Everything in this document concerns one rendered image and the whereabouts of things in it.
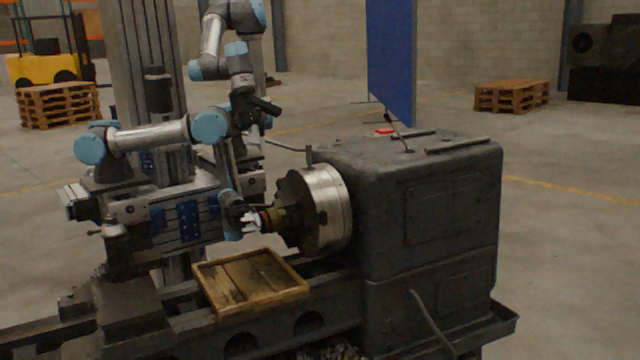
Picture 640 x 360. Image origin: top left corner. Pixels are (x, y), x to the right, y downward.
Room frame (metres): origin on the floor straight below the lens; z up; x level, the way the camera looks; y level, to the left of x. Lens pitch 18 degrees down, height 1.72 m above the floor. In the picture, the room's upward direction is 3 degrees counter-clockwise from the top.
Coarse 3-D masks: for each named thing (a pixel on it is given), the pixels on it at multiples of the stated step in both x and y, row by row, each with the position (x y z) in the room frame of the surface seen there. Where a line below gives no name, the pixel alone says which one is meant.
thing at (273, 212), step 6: (264, 210) 1.63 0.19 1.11; (270, 210) 1.61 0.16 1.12; (276, 210) 1.61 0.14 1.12; (282, 210) 1.63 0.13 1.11; (264, 216) 1.59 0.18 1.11; (270, 216) 1.59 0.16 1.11; (276, 216) 1.59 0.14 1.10; (264, 222) 1.57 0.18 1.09; (270, 222) 1.58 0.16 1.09; (276, 222) 1.58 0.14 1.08; (282, 222) 1.59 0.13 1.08; (264, 228) 1.57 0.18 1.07; (270, 228) 1.58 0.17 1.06; (276, 228) 1.59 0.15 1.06; (282, 228) 1.59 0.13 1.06
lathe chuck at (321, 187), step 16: (304, 176) 1.62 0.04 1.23; (320, 176) 1.63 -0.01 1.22; (304, 192) 1.61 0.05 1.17; (320, 192) 1.57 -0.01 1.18; (336, 192) 1.59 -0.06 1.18; (304, 208) 1.62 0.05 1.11; (320, 208) 1.54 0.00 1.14; (336, 208) 1.56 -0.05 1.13; (336, 224) 1.55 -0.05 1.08; (304, 240) 1.64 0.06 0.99; (320, 240) 1.53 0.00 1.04; (336, 240) 1.56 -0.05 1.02; (304, 256) 1.65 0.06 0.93
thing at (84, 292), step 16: (80, 288) 1.54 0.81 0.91; (64, 304) 1.44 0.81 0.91; (80, 304) 1.45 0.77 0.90; (96, 304) 1.40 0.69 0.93; (96, 320) 1.31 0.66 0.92; (96, 336) 1.26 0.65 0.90; (128, 336) 1.22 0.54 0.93; (144, 336) 1.22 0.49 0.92; (160, 336) 1.23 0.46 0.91; (64, 352) 1.19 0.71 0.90; (80, 352) 1.19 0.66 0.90; (96, 352) 1.19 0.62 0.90; (112, 352) 1.18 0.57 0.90; (128, 352) 1.20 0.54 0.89; (144, 352) 1.21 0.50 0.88
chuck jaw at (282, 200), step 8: (288, 176) 1.73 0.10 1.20; (280, 184) 1.70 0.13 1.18; (288, 184) 1.71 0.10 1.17; (280, 192) 1.68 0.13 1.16; (288, 192) 1.69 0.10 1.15; (280, 200) 1.66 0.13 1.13; (288, 200) 1.67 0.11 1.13; (296, 200) 1.68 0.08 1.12; (280, 208) 1.66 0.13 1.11; (288, 208) 1.68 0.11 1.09
